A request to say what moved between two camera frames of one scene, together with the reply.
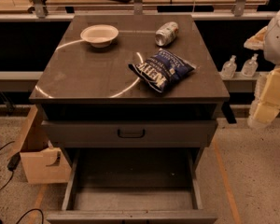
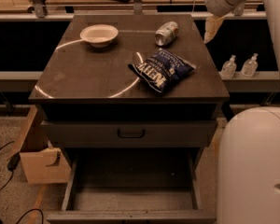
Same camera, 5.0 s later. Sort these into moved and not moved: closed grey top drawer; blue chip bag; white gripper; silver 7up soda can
Moved: white gripper
Not moved: blue chip bag; silver 7up soda can; closed grey top drawer
